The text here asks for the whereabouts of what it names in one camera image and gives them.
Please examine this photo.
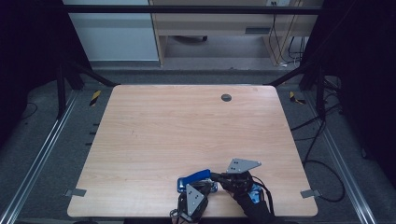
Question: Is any aluminium floor rail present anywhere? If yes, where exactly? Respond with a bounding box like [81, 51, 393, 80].
[303, 91, 379, 224]
[0, 89, 80, 224]

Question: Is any light wooden desk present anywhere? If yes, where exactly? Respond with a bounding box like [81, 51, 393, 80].
[148, 0, 323, 67]

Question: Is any black hanging desk cable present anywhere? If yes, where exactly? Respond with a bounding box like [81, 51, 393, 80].
[267, 1, 282, 65]
[287, 35, 308, 63]

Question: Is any black metal frame crossbar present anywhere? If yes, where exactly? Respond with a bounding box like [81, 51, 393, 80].
[61, 5, 325, 15]

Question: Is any white cabinet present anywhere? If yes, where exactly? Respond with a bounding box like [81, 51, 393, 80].
[62, 0, 161, 63]

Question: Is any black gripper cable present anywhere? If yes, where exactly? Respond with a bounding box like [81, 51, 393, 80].
[250, 175, 276, 217]

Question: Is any black curtain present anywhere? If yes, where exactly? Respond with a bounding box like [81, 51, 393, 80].
[0, 0, 92, 148]
[304, 0, 396, 189]

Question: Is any yellow-handled screwdriver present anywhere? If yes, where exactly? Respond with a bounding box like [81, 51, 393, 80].
[89, 90, 103, 107]

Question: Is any black floor cable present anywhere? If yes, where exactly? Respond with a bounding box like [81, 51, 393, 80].
[303, 119, 327, 164]
[303, 159, 347, 203]
[290, 102, 343, 133]
[20, 102, 39, 121]

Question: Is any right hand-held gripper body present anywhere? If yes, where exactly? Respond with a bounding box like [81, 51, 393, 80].
[221, 157, 262, 193]

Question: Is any black metal frame leg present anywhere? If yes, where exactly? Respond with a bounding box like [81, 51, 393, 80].
[266, 60, 327, 119]
[55, 60, 120, 119]

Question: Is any person's right hand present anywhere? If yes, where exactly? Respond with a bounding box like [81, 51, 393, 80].
[223, 186, 252, 203]

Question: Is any blue stapler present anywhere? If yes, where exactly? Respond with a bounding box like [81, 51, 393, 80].
[177, 168, 219, 194]

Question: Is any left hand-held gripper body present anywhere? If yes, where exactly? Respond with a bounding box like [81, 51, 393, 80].
[176, 182, 210, 224]

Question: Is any yellow black tape strip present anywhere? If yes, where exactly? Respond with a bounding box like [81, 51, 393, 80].
[289, 91, 307, 105]

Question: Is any person's left hand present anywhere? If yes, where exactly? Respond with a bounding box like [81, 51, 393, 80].
[170, 216, 200, 224]

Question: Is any grey table bracket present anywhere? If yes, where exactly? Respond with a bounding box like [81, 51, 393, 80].
[63, 188, 88, 198]
[300, 189, 322, 200]

